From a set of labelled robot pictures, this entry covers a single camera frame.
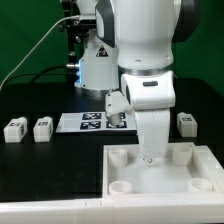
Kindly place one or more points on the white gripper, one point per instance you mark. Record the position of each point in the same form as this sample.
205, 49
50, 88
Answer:
151, 98

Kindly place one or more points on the white square tabletop part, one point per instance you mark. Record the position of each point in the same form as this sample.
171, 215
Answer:
184, 169

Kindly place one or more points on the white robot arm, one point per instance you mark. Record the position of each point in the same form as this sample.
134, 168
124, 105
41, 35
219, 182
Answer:
128, 60

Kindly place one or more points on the white sheet with markers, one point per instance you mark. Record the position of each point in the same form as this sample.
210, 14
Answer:
92, 122

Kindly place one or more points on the white L-shaped fence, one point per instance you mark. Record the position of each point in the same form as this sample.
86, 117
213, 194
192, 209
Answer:
192, 208

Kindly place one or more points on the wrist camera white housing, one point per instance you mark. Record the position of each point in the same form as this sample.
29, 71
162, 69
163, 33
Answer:
115, 104

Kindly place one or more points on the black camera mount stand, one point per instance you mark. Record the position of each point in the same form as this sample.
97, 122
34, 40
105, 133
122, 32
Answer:
75, 37

